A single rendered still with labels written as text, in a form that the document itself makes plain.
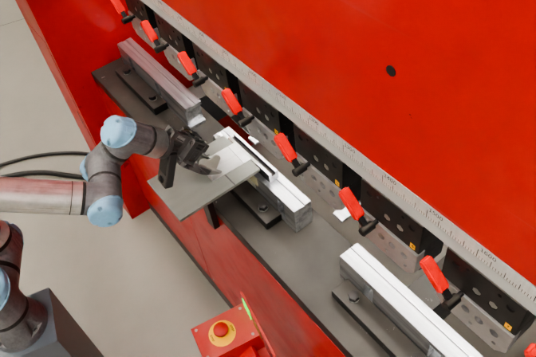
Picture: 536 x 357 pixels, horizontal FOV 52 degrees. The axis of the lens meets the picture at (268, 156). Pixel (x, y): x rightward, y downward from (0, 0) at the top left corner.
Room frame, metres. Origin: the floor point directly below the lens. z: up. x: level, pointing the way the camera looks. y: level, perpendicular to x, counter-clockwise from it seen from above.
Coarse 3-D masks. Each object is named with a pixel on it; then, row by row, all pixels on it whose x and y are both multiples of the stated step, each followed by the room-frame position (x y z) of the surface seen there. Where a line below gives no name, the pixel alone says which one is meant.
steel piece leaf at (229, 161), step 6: (222, 150) 1.09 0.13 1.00; (228, 150) 1.09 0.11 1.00; (210, 156) 1.08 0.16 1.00; (222, 156) 1.07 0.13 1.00; (228, 156) 1.07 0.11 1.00; (234, 156) 1.06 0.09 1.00; (222, 162) 1.05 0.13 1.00; (228, 162) 1.04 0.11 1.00; (234, 162) 1.04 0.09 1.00; (240, 162) 1.04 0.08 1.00; (222, 168) 1.02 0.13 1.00; (228, 168) 1.02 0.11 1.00; (234, 168) 1.02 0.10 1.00; (222, 174) 1.00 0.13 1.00
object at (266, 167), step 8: (240, 144) 1.12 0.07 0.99; (248, 144) 1.10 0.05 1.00; (248, 152) 1.08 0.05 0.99; (256, 152) 1.07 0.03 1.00; (256, 160) 1.04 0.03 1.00; (264, 160) 1.03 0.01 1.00; (264, 168) 1.00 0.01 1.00; (272, 168) 1.00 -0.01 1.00; (264, 176) 0.99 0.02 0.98; (272, 176) 0.98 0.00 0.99
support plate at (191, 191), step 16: (208, 144) 1.13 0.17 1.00; (224, 144) 1.12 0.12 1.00; (176, 176) 1.02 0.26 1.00; (192, 176) 1.01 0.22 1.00; (224, 176) 1.00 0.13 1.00; (240, 176) 0.99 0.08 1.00; (160, 192) 0.97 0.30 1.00; (176, 192) 0.96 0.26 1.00; (192, 192) 0.96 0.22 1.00; (208, 192) 0.95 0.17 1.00; (224, 192) 0.94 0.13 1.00; (176, 208) 0.91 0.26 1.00; (192, 208) 0.90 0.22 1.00
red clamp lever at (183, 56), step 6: (180, 54) 1.15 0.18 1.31; (186, 54) 1.15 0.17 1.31; (180, 60) 1.14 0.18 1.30; (186, 60) 1.13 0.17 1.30; (186, 66) 1.12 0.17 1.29; (192, 66) 1.12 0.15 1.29; (192, 72) 1.11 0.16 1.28; (198, 78) 1.10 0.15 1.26; (204, 78) 1.10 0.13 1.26; (198, 84) 1.09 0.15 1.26
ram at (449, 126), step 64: (192, 0) 1.11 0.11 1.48; (256, 0) 0.88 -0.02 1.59; (320, 0) 0.73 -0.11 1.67; (384, 0) 0.62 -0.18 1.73; (448, 0) 0.53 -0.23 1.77; (512, 0) 0.47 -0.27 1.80; (256, 64) 0.91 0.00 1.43; (320, 64) 0.73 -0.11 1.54; (384, 64) 0.61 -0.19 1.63; (448, 64) 0.52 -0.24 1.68; (512, 64) 0.45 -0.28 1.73; (384, 128) 0.60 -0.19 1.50; (448, 128) 0.50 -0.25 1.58; (512, 128) 0.43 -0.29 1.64; (384, 192) 0.59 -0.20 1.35; (448, 192) 0.49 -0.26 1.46; (512, 192) 0.41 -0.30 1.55; (512, 256) 0.39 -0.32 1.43
